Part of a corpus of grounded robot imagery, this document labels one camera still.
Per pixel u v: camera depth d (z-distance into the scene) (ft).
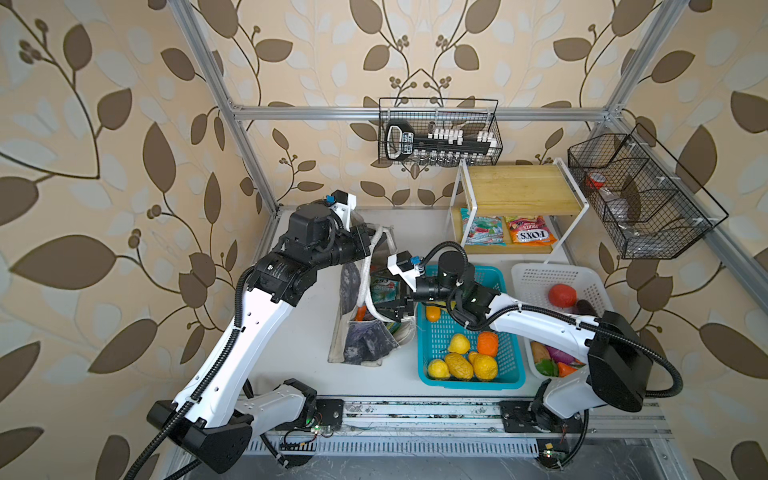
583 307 2.86
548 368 2.47
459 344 2.67
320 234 1.59
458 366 2.57
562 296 2.93
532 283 3.14
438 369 2.54
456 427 2.42
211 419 1.20
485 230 2.92
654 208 2.37
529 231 2.93
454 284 1.81
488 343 2.64
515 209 2.45
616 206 2.32
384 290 2.77
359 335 2.43
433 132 2.70
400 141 2.77
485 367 2.52
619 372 1.40
